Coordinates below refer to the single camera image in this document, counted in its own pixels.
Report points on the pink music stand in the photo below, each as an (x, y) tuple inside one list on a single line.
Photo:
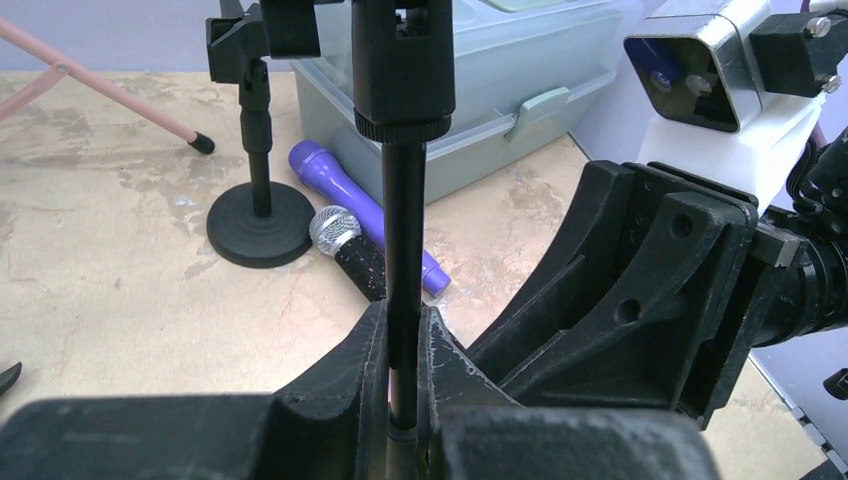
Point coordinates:
[(60, 66)]

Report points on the purple microphone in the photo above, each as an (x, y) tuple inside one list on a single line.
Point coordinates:
[(318, 169)]

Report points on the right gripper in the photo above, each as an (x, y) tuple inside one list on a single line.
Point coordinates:
[(650, 295)]

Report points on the translucent plastic storage box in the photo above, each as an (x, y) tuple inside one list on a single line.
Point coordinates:
[(526, 73)]

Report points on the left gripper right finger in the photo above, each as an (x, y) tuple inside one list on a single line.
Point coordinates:
[(470, 429)]

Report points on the blue-handled pliers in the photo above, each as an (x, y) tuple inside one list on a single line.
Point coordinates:
[(9, 377)]

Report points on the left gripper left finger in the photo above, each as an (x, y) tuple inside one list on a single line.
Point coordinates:
[(232, 430)]

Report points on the silver condenser microphone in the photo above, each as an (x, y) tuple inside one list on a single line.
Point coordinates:
[(337, 233)]

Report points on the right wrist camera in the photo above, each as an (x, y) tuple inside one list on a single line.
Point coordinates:
[(737, 88)]

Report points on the black round-base mic stand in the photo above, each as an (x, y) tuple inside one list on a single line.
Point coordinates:
[(260, 224)]

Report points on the black tripod mic stand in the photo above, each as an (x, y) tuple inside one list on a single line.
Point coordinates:
[(404, 97)]

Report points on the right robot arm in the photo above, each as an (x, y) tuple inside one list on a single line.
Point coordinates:
[(812, 295)]

